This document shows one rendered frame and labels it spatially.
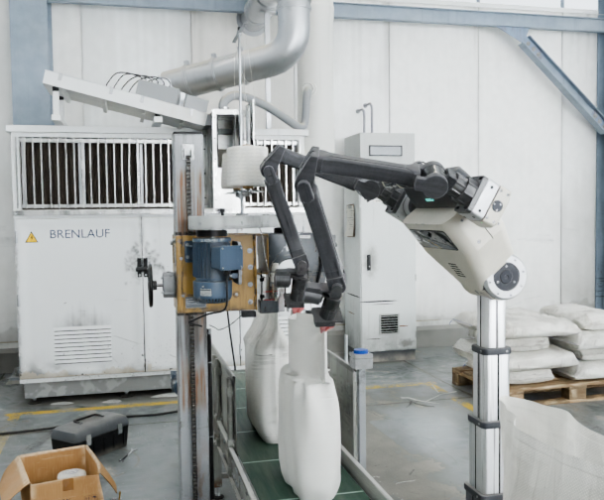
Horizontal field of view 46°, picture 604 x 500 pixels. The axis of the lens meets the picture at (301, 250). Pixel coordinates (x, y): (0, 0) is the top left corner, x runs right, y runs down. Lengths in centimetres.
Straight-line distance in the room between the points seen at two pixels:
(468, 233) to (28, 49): 498
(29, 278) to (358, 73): 378
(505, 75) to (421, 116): 107
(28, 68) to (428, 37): 392
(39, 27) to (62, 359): 282
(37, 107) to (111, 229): 146
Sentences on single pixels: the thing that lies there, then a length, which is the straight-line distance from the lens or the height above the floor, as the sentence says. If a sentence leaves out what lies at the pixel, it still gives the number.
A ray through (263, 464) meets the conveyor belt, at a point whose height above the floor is 38.
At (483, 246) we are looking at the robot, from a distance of 235.
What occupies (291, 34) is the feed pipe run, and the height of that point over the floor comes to 272.
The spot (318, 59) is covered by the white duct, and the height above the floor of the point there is 273.
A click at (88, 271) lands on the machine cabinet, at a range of 563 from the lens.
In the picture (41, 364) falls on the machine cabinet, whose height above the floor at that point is 31.
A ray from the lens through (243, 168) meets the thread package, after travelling 273.
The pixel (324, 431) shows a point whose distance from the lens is 260.
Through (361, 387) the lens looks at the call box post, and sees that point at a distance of 301.
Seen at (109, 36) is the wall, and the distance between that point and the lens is 710.
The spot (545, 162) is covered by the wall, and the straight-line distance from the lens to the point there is 823.
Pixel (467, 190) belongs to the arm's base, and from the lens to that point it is 215.
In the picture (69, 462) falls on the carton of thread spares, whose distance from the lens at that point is 396.
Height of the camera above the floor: 142
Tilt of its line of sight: 3 degrees down
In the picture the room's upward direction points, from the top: 1 degrees counter-clockwise
